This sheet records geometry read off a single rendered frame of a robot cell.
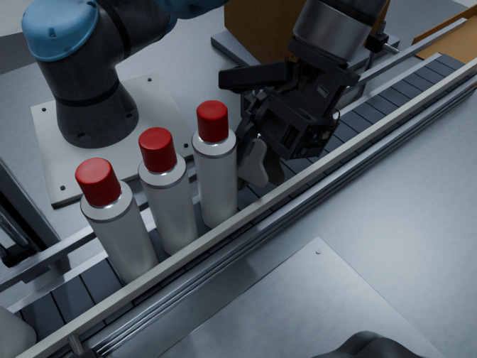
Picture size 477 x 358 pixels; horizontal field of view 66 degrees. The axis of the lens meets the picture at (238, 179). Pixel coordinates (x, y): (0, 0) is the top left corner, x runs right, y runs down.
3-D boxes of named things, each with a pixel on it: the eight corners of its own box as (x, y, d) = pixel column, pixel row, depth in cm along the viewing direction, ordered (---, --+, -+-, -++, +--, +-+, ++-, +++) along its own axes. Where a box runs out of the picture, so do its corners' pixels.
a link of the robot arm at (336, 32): (296, -12, 38) (334, 8, 44) (276, 32, 40) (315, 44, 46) (351, 18, 34) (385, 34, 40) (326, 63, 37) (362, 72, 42)
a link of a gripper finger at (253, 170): (243, 214, 47) (275, 156, 43) (216, 186, 50) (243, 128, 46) (259, 211, 50) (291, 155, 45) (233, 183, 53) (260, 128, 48)
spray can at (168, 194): (174, 266, 49) (144, 165, 33) (155, 239, 52) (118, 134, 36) (206, 244, 51) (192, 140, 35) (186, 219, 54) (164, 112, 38)
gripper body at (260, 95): (282, 166, 42) (337, 67, 36) (235, 125, 46) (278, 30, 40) (317, 161, 47) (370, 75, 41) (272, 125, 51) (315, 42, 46)
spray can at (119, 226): (131, 295, 47) (76, 203, 31) (113, 266, 49) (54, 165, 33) (167, 272, 49) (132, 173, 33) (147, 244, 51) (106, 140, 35)
